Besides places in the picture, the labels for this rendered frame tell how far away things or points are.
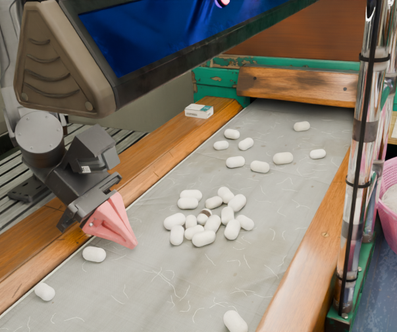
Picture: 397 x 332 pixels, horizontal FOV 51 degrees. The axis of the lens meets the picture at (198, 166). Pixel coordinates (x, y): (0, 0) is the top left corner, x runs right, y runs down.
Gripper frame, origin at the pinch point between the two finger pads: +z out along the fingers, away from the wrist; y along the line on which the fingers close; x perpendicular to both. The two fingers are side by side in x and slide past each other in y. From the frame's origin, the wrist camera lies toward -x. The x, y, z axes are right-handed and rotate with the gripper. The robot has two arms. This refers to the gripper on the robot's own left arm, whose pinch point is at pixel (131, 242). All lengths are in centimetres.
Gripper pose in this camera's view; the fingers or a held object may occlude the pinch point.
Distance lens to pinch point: 61.5
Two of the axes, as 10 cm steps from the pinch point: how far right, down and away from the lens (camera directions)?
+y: 4.9, -4.4, 7.5
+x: -5.0, 5.6, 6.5
